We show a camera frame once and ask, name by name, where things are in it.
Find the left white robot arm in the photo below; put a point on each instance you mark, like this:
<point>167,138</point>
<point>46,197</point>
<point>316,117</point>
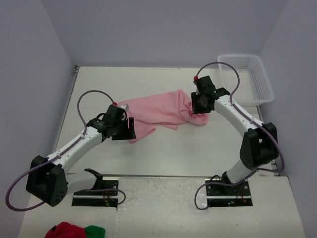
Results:
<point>50,179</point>

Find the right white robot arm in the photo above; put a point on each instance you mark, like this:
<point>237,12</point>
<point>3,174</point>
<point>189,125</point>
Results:
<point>258,139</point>

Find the pink t shirt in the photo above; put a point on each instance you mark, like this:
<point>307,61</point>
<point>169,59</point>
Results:
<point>169,109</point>

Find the green folded t shirt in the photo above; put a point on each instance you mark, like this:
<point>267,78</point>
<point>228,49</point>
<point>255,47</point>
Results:
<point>95,232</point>

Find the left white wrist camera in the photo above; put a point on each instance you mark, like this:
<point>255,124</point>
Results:
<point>123,106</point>

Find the white plastic basket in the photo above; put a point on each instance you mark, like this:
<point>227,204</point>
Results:
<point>255,88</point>

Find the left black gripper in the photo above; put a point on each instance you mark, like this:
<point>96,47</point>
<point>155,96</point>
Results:
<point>129,133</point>

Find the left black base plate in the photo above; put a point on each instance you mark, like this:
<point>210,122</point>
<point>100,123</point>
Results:
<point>98,199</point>

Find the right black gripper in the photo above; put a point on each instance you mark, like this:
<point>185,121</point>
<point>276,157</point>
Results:
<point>196,110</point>

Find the red folded t shirt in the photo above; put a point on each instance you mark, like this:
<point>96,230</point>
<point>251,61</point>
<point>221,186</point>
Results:
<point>66,230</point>

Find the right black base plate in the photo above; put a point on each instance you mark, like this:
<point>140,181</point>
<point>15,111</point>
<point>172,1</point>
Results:
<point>225,196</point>

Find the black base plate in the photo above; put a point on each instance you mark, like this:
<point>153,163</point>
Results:
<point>225,196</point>
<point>98,199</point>

